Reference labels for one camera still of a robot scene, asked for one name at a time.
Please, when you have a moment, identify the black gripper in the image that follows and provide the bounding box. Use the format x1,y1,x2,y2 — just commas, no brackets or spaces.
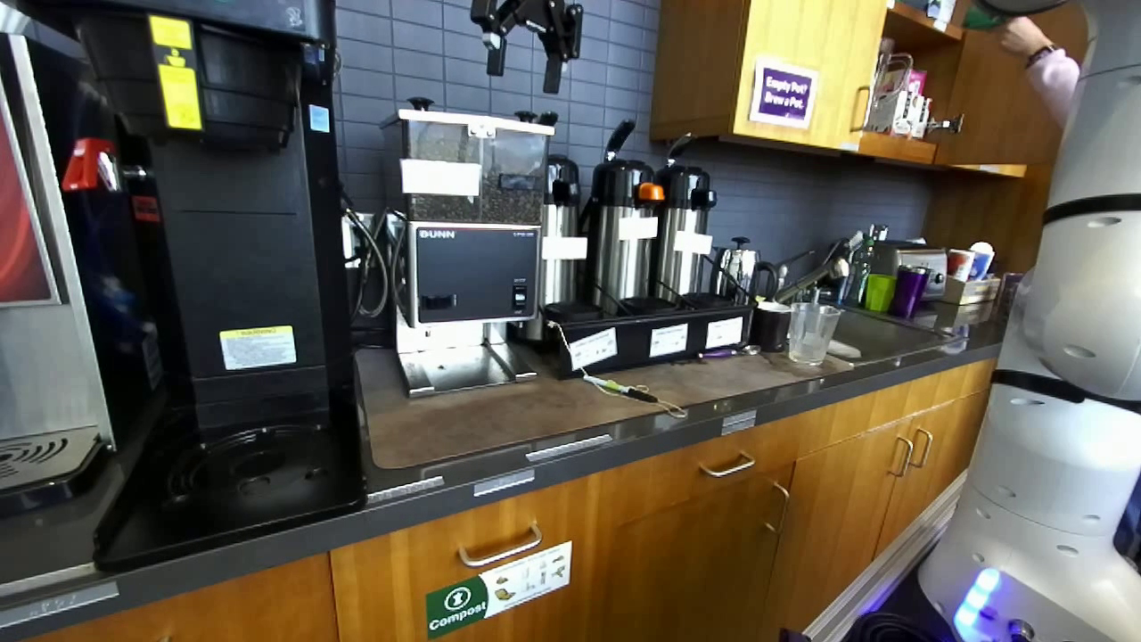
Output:
470,0,584,92

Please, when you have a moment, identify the white hopper lid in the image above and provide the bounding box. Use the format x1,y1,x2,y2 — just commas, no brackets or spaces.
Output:
396,96,496,127

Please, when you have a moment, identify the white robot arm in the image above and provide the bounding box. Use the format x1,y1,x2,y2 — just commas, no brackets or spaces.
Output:
846,0,1141,642

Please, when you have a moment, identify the steel coffee bean grinder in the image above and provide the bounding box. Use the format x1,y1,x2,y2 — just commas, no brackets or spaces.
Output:
390,115,553,397

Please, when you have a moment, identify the left steel airpot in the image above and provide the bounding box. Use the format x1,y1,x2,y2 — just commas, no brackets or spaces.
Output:
543,156,588,304

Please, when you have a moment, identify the middle steel airpot orange tab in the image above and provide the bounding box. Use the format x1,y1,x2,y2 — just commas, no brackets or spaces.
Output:
592,121,661,311

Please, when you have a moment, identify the right steel airpot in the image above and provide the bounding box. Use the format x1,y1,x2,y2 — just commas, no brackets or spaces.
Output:
656,133,718,304

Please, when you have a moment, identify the purple empty pot sign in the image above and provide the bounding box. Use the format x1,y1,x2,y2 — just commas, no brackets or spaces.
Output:
748,59,817,127

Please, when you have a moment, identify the black airpot rack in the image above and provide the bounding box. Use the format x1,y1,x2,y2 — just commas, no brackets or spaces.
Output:
539,299,744,378

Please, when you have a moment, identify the steel glass coffee carafe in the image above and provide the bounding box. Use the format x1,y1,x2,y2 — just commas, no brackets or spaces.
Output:
714,234,760,294

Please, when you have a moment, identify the black coffee brewer machine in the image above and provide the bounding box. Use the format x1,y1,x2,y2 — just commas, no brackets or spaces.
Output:
31,0,365,570

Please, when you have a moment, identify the black pen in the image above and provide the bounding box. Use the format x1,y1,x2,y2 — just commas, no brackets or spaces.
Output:
581,373,661,403

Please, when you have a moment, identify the black mug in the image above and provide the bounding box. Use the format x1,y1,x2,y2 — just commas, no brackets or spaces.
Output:
752,304,790,351

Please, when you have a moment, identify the clear plastic cup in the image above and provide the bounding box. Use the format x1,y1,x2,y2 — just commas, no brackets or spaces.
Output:
788,304,843,367

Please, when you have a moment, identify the green compost label sticker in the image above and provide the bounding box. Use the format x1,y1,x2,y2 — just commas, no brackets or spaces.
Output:
423,540,574,639

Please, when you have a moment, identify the silver cabinet handle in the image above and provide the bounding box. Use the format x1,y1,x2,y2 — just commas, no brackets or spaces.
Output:
694,449,755,482

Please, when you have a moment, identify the silver drawer handle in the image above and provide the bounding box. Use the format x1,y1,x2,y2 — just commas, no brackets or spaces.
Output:
457,524,543,570

